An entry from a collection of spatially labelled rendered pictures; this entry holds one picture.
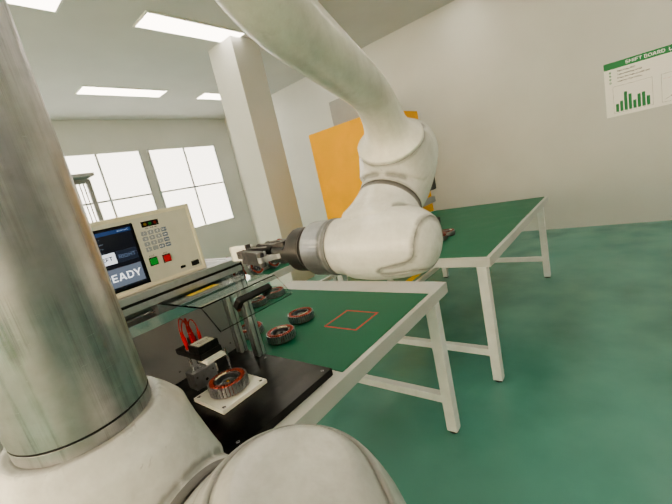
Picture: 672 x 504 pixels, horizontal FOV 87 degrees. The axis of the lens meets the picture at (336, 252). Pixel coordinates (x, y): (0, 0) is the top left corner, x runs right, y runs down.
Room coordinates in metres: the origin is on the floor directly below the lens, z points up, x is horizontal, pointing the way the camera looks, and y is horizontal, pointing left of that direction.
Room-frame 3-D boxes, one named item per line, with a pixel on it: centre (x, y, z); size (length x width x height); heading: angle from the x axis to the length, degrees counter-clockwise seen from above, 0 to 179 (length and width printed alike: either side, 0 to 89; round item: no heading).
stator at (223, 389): (0.93, 0.38, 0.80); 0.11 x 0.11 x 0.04
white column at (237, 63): (5.13, 0.72, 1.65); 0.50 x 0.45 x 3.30; 49
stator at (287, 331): (1.28, 0.28, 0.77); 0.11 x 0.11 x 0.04
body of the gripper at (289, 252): (0.61, 0.07, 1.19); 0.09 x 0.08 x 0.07; 49
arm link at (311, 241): (0.57, 0.01, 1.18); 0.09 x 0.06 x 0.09; 139
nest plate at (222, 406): (0.93, 0.38, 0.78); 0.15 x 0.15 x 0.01; 49
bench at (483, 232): (2.77, -0.94, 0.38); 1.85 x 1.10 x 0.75; 139
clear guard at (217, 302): (0.98, 0.35, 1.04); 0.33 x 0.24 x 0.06; 49
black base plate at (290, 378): (0.85, 0.47, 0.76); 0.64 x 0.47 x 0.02; 139
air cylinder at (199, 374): (1.03, 0.49, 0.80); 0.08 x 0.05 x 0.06; 139
